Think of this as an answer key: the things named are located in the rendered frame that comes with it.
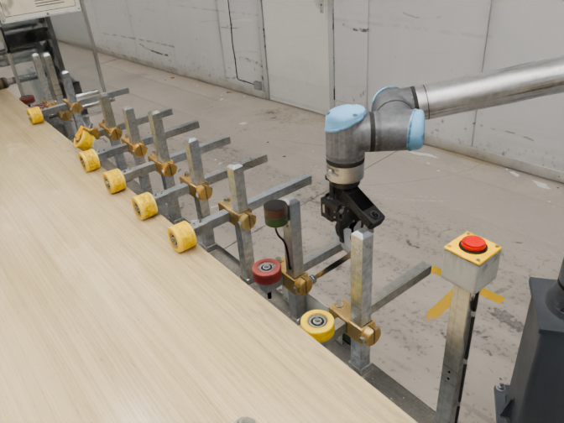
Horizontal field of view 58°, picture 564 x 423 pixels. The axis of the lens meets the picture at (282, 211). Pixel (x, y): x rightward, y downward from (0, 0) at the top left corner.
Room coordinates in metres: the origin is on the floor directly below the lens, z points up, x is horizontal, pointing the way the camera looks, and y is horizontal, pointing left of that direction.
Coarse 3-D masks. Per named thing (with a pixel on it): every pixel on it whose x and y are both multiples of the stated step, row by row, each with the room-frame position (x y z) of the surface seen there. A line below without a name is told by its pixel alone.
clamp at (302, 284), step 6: (282, 258) 1.19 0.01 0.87; (282, 264) 1.16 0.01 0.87; (282, 270) 1.13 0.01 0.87; (288, 276) 1.10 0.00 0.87; (300, 276) 1.10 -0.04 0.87; (306, 276) 1.11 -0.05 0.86; (288, 282) 1.10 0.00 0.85; (294, 282) 1.08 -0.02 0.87; (300, 282) 1.08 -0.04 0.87; (306, 282) 1.08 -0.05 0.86; (288, 288) 1.10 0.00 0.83; (294, 288) 1.07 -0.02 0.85; (300, 288) 1.07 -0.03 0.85; (306, 288) 1.08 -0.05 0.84; (294, 294) 1.08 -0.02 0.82; (300, 294) 1.07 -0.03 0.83
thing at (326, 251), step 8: (336, 240) 1.27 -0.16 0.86; (320, 248) 1.23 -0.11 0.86; (328, 248) 1.23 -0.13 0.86; (336, 248) 1.24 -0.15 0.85; (304, 256) 1.20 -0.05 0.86; (312, 256) 1.20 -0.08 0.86; (320, 256) 1.20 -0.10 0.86; (328, 256) 1.22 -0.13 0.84; (304, 264) 1.17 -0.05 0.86; (312, 264) 1.19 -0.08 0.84; (280, 280) 1.12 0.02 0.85; (264, 288) 1.09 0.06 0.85; (272, 288) 1.09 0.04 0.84
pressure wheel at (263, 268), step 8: (256, 264) 1.12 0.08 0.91; (264, 264) 1.11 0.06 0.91; (272, 264) 1.12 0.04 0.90; (280, 264) 1.11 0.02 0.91; (256, 272) 1.09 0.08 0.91; (264, 272) 1.08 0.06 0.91; (272, 272) 1.08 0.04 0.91; (280, 272) 1.09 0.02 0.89; (256, 280) 1.08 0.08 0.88; (264, 280) 1.07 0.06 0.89; (272, 280) 1.07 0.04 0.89
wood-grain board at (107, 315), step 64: (0, 128) 2.41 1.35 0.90; (0, 192) 1.70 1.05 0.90; (64, 192) 1.66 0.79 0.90; (128, 192) 1.62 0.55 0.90; (0, 256) 1.27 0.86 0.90; (64, 256) 1.25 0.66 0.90; (128, 256) 1.22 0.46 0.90; (192, 256) 1.19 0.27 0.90; (0, 320) 0.98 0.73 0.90; (64, 320) 0.96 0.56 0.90; (128, 320) 0.94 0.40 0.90; (192, 320) 0.93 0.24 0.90; (256, 320) 0.91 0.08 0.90; (0, 384) 0.77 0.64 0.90; (64, 384) 0.76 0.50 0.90; (128, 384) 0.74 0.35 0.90; (192, 384) 0.73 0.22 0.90; (256, 384) 0.72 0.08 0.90; (320, 384) 0.70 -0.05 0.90
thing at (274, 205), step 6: (270, 204) 1.09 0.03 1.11; (276, 204) 1.09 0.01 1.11; (282, 204) 1.09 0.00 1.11; (270, 210) 1.06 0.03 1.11; (276, 210) 1.06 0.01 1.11; (288, 222) 1.09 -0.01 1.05; (276, 228) 1.08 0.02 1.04; (288, 228) 1.09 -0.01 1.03; (282, 240) 1.09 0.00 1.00; (288, 252) 1.10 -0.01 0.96; (288, 258) 1.10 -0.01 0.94; (288, 264) 1.10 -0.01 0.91
